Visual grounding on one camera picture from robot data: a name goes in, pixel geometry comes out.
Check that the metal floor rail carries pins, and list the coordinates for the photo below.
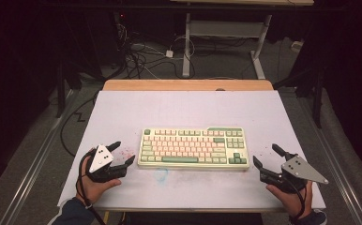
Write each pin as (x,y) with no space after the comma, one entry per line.
(35,162)
(335,162)

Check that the cream pink green keyboard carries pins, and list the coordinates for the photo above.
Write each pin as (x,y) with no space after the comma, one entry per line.
(194,150)

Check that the wooden table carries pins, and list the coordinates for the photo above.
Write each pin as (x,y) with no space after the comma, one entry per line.
(185,85)

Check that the black metal stand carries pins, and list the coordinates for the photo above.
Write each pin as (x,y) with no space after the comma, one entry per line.
(318,100)

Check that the white board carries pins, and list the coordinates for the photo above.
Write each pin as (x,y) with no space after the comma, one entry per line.
(185,106)

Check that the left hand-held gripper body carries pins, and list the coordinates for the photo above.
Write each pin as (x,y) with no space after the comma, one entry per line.
(102,156)

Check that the person's left hand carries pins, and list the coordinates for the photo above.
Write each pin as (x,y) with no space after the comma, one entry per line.
(91,189)

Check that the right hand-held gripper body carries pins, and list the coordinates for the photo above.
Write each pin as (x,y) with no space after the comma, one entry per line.
(298,170)

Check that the white metal desk frame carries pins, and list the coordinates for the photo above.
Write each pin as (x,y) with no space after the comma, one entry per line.
(223,28)

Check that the person's right hand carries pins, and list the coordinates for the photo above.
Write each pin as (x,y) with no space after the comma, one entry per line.
(291,201)

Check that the white power adapter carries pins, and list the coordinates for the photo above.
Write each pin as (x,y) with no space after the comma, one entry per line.
(169,53)

